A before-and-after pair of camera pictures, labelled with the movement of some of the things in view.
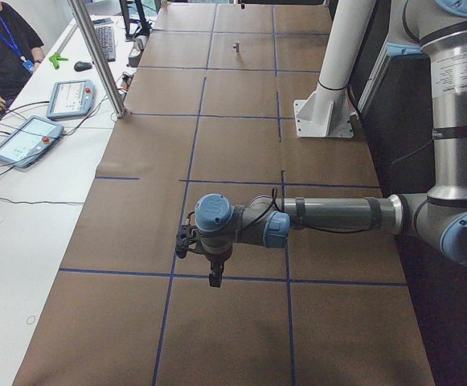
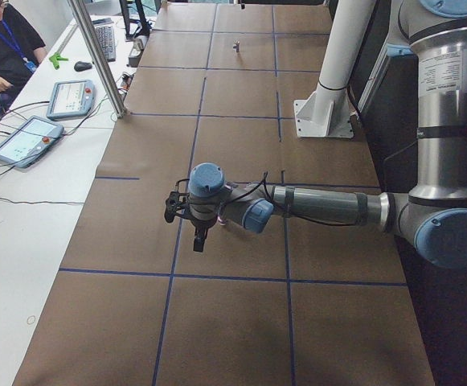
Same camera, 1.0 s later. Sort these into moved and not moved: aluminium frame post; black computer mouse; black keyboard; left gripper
Moved: left gripper
Not moved: black keyboard; black computer mouse; aluminium frame post
